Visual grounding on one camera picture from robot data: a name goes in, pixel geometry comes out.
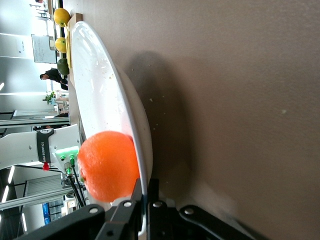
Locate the yellow lemon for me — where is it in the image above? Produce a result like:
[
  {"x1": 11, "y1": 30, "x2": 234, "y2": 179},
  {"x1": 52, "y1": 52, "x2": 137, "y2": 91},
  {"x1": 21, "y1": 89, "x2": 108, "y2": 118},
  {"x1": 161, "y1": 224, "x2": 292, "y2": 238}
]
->
[
  {"x1": 53, "y1": 7, "x2": 71, "y2": 28},
  {"x1": 54, "y1": 37, "x2": 68, "y2": 54}
]

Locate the wooden cutting board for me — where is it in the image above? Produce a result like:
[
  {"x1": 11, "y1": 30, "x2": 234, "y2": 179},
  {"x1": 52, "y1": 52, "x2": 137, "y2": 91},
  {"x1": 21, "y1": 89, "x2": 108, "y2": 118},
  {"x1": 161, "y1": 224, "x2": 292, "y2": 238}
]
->
[{"x1": 66, "y1": 12, "x2": 83, "y2": 88}]

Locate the person in dark clothes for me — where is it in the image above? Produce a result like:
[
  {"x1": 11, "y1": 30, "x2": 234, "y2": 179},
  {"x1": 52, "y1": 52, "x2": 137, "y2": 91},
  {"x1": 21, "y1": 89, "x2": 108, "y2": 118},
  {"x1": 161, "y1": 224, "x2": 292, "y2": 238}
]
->
[{"x1": 39, "y1": 67, "x2": 69, "y2": 91}]

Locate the white round plate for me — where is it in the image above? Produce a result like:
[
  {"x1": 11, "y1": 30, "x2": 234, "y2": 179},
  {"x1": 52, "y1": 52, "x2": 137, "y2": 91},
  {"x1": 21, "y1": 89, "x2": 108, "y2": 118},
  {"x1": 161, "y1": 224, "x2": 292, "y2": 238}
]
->
[{"x1": 71, "y1": 21, "x2": 154, "y2": 237}]

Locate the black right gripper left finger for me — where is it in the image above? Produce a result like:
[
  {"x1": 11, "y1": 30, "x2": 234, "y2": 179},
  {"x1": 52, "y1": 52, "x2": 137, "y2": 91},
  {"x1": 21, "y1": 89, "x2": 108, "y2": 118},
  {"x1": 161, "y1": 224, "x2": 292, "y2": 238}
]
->
[{"x1": 96, "y1": 177, "x2": 144, "y2": 240}]

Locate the potted green plant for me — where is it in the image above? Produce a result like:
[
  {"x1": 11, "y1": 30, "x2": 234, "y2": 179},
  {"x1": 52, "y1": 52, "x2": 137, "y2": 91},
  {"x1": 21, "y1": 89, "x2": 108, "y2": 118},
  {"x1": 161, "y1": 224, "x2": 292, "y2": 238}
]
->
[{"x1": 42, "y1": 91, "x2": 56, "y2": 106}]

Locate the yellow plastic knife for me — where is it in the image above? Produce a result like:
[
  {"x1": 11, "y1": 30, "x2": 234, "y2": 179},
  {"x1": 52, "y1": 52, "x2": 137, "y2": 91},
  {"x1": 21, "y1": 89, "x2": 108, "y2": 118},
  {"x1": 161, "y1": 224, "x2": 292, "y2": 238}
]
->
[{"x1": 64, "y1": 22, "x2": 73, "y2": 70}]

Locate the whiteboard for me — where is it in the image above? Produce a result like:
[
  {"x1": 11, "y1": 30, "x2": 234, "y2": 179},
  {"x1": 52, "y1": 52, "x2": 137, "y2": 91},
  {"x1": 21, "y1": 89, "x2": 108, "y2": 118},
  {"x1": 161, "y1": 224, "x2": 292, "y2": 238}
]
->
[{"x1": 31, "y1": 34, "x2": 58, "y2": 64}]

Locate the orange fruit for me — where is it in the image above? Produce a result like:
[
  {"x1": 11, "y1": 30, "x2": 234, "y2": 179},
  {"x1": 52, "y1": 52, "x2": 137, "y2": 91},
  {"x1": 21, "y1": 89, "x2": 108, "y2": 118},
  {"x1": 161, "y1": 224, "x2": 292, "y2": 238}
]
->
[{"x1": 77, "y1": 130, "x2": 141, "y2": 203}]

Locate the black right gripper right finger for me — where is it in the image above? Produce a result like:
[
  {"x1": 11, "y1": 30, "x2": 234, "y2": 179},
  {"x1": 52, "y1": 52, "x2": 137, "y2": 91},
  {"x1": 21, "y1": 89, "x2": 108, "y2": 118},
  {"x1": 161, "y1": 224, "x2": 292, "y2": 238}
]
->
[{"x1": 147, "y1": 178, "x2": 181, "y2": 240}]

